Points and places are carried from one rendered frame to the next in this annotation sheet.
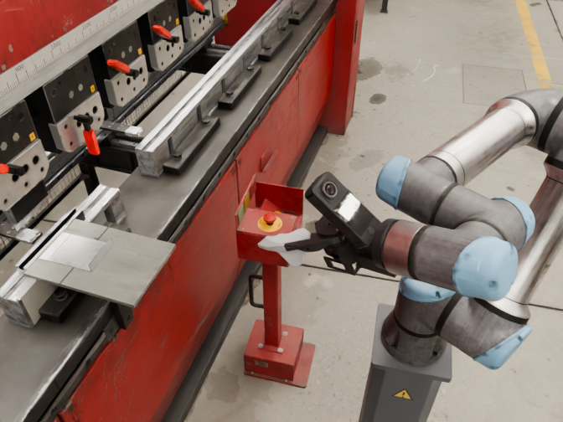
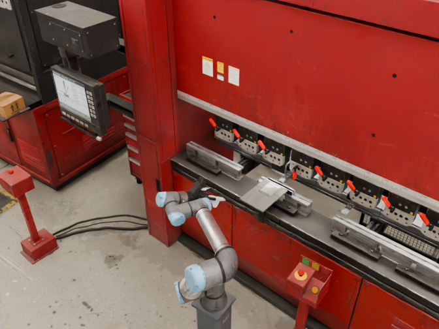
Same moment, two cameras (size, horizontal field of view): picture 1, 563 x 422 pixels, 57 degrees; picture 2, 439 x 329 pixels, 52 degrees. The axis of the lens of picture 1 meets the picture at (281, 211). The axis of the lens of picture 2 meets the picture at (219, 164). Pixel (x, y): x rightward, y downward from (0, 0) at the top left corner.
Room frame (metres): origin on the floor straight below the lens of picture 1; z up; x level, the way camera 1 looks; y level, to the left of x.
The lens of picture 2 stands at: (1.34, -1.73, 2.84)
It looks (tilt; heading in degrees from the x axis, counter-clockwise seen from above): 36 degrees down; 112
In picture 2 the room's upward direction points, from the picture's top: straight up
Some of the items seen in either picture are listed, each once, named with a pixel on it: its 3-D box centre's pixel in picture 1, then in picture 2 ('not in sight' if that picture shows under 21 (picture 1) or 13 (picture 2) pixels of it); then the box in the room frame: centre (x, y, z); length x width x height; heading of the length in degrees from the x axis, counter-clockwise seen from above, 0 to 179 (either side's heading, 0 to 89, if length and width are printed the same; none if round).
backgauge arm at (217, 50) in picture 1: (179, 52); not in sight; (2.22, 0.46, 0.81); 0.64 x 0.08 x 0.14; 71
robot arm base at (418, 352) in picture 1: (416, 326); (213, 294); (0.72, -0.31, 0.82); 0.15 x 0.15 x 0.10
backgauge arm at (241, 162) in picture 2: not in sight; (256, 155); (0.52, 1.03, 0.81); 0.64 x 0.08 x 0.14; 71
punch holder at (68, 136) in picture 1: (61, 102); (304, 161); (0.99, 0.47, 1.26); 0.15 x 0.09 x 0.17; 161
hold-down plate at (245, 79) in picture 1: (240, 85); (423, 281); (1.75, 0.15, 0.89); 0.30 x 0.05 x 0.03; 161
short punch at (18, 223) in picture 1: (25, 198); (279, 167); (0.82, 0.53, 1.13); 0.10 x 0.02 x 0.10; 161
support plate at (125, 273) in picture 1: (102, 259); (263, 194); (0.77, 0.39, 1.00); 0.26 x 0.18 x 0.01; 71
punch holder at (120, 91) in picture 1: (113, 63); (334, 175); (1.18, 0.41, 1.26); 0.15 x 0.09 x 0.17; 161
